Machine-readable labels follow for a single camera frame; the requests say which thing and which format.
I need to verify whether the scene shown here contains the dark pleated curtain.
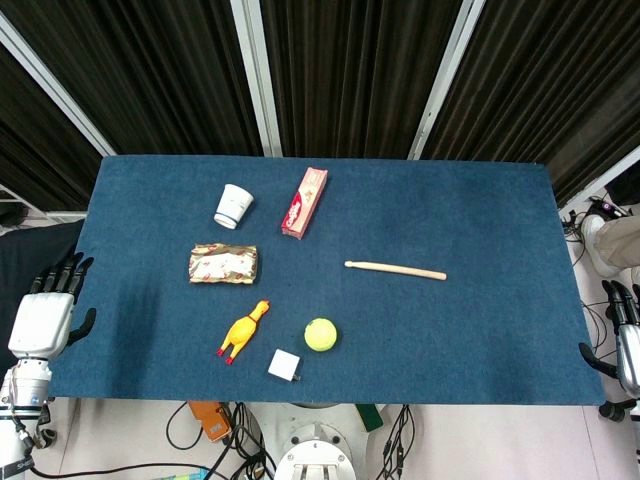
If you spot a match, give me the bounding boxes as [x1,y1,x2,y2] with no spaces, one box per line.
[422,0,640,206]
[259,0,467,160]
[0,44,104,212]
[0,0,264,157]

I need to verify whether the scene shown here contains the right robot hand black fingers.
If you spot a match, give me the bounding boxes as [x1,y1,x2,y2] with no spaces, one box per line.
[578,279,640,392]

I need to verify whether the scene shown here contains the gold foil snack packet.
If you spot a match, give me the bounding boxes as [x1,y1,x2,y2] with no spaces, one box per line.
[188,242,259,286]

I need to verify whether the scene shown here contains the white paper cup blue rim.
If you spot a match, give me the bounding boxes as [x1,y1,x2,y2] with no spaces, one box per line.
[213,183,256,231]

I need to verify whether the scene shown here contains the white shoe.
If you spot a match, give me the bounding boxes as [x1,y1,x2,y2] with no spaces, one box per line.
[580,214,621,278]

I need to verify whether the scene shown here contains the wooden drumstick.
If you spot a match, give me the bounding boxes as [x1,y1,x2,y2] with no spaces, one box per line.
[343,259,448,282]

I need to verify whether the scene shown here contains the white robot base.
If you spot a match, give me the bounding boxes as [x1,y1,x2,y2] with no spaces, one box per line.
[254,402,386,480]

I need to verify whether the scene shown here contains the orange box device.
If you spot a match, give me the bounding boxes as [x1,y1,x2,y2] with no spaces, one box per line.
[187,400,234,444]

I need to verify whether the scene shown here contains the blue table cloth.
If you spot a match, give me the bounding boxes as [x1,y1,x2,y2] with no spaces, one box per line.
[49,154,605,406]

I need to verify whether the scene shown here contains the beige trouser leg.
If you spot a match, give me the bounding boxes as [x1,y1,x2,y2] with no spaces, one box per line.
[597,214,640,286]

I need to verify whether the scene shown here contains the yellow-green tennis ball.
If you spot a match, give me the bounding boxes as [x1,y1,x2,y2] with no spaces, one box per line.
[303,317,339,352]

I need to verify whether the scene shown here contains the green flat object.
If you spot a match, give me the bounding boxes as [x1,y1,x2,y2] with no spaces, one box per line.
[355,403,385,432]

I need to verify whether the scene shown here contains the yellow rubber chicken toy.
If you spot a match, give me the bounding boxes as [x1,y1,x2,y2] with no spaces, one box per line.
[216,299,271,366]

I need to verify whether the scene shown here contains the black cable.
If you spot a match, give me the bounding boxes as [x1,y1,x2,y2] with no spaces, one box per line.
[165,399,206,451]
[199,402,277,480]
[381,403,417,480]
[560,209,621,361]

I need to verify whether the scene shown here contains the black electronic device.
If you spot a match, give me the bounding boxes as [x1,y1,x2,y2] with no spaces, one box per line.
[588,193,632,219]

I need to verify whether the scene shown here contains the red toothpaste box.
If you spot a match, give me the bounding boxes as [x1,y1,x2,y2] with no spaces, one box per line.
[280,166,329,241]

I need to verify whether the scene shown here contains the white power adapter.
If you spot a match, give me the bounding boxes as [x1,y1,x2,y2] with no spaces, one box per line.
[267,348,303,382]

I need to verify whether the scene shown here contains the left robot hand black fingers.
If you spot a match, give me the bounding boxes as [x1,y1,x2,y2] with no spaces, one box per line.
[8,252,97,360]

